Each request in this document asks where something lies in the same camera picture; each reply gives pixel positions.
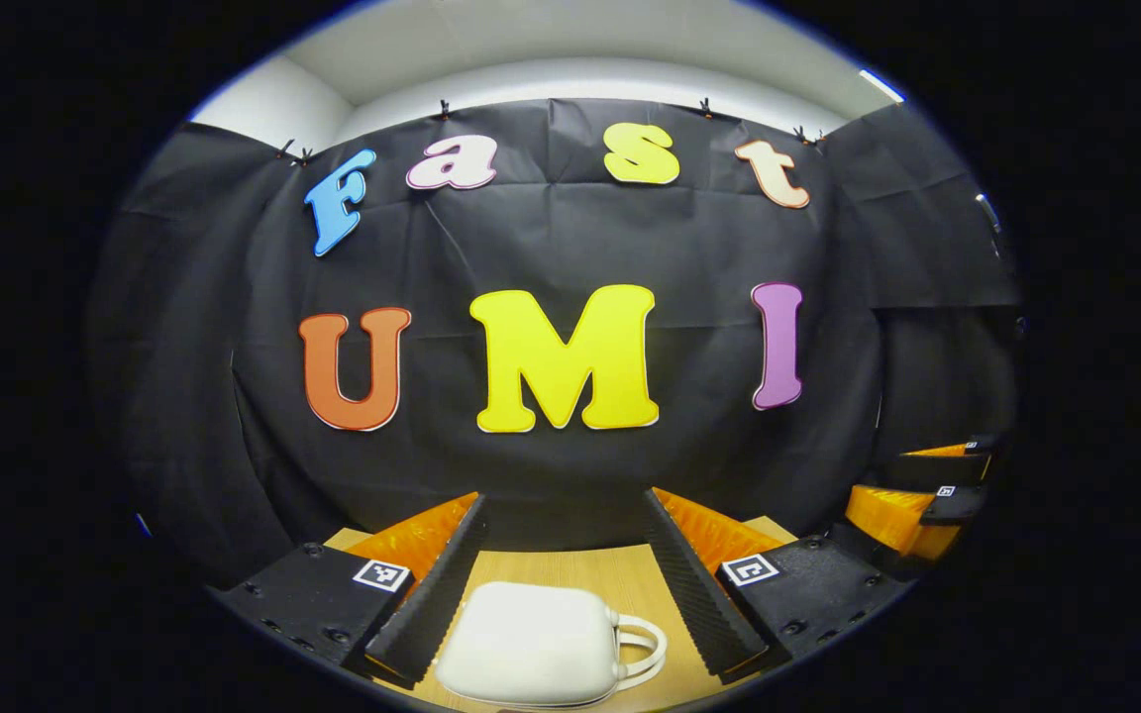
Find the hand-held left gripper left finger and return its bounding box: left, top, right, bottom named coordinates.
left=217, top=490, right=492, bottom=692

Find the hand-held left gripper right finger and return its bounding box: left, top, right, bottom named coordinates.
left=641, top=485, right=915, bottom=686

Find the white suitcase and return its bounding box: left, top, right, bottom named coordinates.
left=434, top=581, right=669, bottom=709

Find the grey metal bar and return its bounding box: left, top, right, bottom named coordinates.
left=975, top=192, right=1004, bottom=258

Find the black backdrop cloth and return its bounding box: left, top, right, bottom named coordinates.
left=85, top=97, right=1022, bottom=585

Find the white ceiling light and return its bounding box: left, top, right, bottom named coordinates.
left=858, top=67, right=907, bottom=105

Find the row of black cloth clips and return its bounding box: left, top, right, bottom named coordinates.
left=276, top=96, right=826, bottom=164

